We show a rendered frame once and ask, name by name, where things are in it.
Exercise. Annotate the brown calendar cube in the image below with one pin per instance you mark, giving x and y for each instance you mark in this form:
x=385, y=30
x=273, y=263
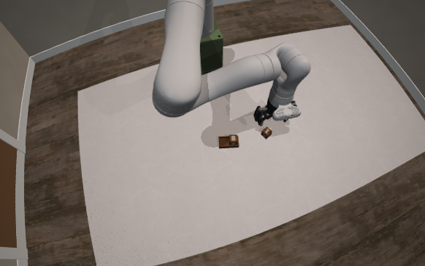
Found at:
x=233, y=139
x=266, y=132

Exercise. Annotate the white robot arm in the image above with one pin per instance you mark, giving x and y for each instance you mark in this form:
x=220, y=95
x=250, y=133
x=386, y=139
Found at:
x=179, y=86

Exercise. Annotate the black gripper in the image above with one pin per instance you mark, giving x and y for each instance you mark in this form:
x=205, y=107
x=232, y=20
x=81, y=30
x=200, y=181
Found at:
x=269, y=110

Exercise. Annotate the brown wooden tray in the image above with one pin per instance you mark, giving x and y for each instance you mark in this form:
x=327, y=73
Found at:
x=224, y=142

